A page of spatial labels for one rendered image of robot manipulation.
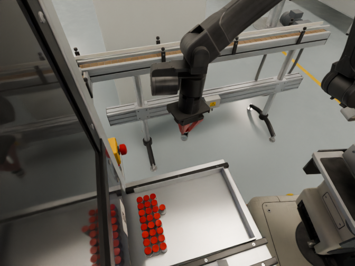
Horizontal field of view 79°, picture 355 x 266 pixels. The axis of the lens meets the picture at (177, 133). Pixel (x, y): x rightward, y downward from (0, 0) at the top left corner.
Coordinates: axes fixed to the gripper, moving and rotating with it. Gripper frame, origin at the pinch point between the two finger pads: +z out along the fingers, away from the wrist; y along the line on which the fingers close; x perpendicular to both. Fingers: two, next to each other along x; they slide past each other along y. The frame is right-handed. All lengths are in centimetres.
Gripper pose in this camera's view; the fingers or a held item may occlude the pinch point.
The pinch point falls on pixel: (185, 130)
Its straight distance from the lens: 63.6
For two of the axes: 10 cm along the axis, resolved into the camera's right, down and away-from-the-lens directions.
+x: 4.9, 6.8, -5.4
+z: -0.8, 6.5, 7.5
